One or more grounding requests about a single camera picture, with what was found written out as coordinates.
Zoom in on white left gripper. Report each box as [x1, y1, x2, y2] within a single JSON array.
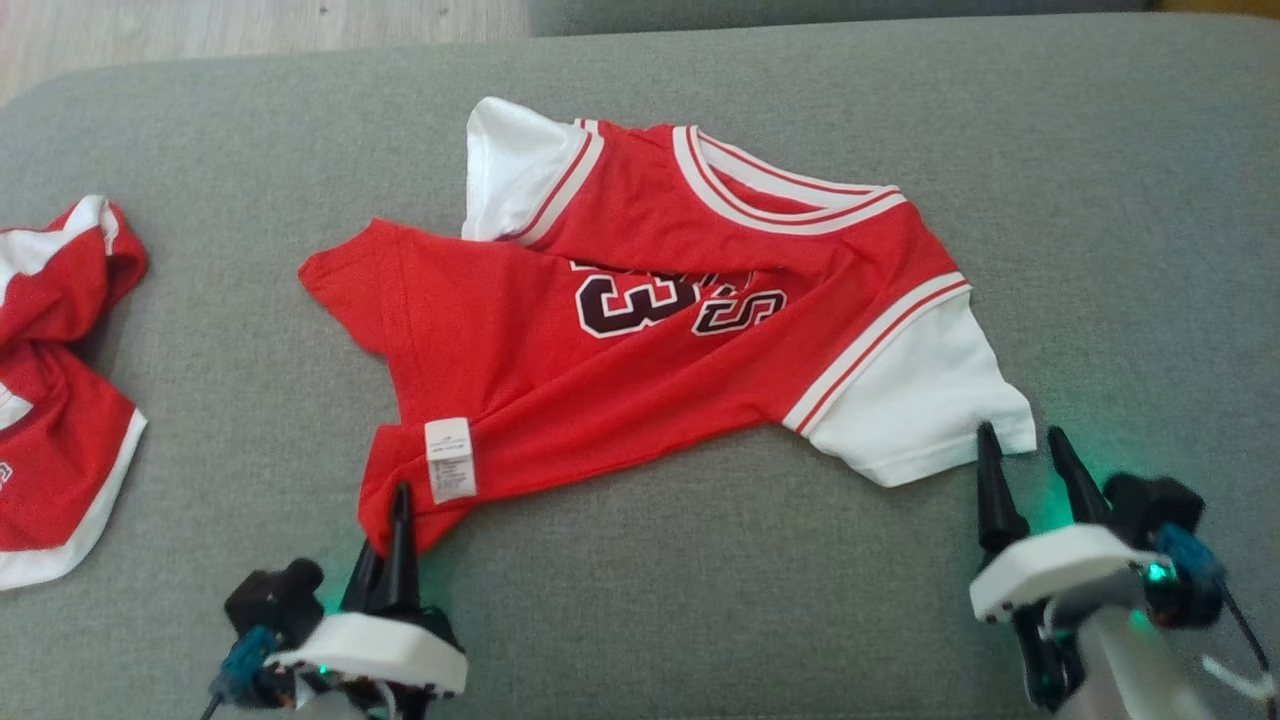
[[264, 483, 469, 720]]

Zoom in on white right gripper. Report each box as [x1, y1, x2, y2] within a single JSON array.
[[967, 421, 1162, 714]]

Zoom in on red white basketball jersey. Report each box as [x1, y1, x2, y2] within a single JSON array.
[[298, 97, 1038, 559]]

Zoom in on red shorts with white trim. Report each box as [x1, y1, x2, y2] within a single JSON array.
[[0, 195, 150, 592]]

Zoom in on large grey sofa seat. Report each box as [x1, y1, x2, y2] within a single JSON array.
[[0, 12, 1280, 720]]

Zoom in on yellow furniture panel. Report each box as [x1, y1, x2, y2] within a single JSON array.
[[1155, 0, 1280, 16]]

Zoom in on grey sofa cushion with seam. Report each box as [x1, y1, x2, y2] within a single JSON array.
[[528, 0, 1151, 39]]

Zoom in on left black cable blue connector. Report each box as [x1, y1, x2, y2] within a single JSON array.
[[200, 627, 279, 720]]

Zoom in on white cable tie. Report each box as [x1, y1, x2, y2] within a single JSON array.
[[1200, 654, 1278, 703]]

